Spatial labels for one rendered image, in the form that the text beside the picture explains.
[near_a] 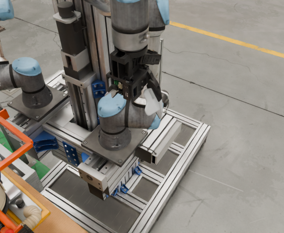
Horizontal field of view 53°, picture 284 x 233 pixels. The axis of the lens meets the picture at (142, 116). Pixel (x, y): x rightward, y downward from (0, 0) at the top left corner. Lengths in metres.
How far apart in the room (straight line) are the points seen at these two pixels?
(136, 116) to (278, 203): 1.66
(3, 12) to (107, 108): 0.49
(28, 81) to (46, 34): 2.91
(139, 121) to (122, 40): 0.60
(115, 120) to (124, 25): 0.64
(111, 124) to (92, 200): 1.02
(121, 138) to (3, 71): 0.63
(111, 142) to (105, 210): 0.89
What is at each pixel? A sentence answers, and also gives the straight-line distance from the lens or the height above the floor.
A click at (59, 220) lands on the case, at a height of 0.94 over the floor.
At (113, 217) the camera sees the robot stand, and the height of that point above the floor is 0.21.
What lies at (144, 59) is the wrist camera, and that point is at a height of 1.68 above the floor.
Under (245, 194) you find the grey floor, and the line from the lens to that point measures 2.48.
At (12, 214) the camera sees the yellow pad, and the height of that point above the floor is 1.07.
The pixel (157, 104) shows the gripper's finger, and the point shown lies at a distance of 0.70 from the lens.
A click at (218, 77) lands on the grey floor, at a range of 3.43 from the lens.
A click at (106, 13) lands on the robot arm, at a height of 1.62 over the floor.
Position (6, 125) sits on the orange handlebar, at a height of 1.20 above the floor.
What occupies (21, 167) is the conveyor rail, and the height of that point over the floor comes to 0.59.
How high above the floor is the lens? 2.05
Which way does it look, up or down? 46 degrees down
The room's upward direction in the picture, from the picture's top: straight up
